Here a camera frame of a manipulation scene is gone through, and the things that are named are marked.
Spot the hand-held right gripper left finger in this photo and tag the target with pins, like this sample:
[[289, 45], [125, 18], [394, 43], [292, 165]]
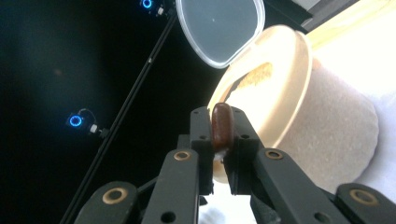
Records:
[[202, 130]]

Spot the clear plastic jar lid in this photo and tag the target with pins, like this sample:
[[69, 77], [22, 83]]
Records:
[[221, 28]]

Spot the black metal stand pole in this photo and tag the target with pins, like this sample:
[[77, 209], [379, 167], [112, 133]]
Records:
[[124, 109]]

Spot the white round jar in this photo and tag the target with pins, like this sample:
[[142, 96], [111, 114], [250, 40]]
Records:
[[323, 137]]

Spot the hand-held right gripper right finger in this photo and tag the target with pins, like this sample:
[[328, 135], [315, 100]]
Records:
[[243, 146]]

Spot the brown oval date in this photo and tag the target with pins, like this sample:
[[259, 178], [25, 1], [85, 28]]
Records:
[[222, 127]]

